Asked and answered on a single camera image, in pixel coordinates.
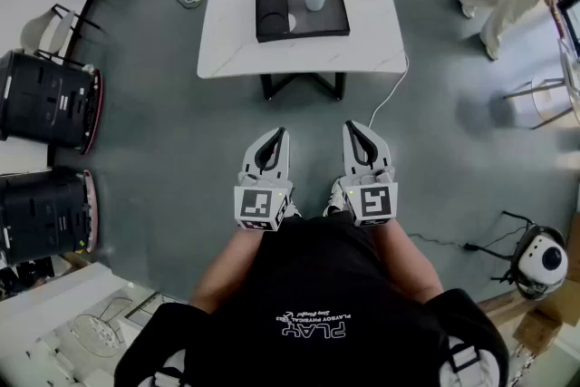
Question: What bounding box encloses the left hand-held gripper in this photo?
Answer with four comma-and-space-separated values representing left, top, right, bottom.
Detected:
233, 126, 292, 233

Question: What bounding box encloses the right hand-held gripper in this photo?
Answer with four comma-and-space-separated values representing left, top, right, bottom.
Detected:
340, 120, 400, 227

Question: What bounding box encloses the person's left forearm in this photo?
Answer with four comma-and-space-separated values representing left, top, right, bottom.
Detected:
188, 225, 268, 314

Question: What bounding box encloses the person's right forearm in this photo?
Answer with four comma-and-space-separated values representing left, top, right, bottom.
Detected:
371, 219, 445, 305

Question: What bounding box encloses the person's white right shoe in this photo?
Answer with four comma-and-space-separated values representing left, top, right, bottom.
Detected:
322, 177, 348, 218

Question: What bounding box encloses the person's white shoe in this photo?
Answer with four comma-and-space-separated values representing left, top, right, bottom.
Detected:
322, 177, 348, 218
283, 194, 304, 219

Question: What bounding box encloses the person's white left shoe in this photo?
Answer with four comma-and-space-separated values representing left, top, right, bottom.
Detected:
283, 194, 304, 219

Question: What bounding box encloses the person's black t-shirt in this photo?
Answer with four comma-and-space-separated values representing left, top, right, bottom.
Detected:
112, 212, 511, 387

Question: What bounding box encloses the cardboard box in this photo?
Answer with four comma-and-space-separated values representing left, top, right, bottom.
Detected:
511, 276, 580, 357

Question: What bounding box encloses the grey chair with black legs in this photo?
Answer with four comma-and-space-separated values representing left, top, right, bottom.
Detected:
20, 3, 108, 68

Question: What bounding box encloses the white display counter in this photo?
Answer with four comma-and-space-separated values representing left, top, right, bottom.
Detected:
0, 261, 158, 387

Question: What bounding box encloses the black table leg frame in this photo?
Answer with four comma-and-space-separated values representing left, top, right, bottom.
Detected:
259, 71, 348, 102

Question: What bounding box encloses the white cable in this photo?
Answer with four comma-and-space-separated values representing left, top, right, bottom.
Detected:
367, 52, 411, 131

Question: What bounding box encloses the black cable with adapter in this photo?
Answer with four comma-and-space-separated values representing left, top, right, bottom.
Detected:
407, 232, 517, 262

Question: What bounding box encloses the metal frame chair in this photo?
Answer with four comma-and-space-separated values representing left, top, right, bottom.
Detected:
502, 74, 580, 131

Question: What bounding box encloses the white round camera device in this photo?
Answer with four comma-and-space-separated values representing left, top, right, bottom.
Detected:
491, 210, 570, 300

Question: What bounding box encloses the grey backpack shoulder strap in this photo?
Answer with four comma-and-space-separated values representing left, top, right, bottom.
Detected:
438, 337, 496, 387
152, 348, 192, 387

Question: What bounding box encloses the patterned wire chair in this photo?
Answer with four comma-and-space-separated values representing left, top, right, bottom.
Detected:
71, 296, 132, 360

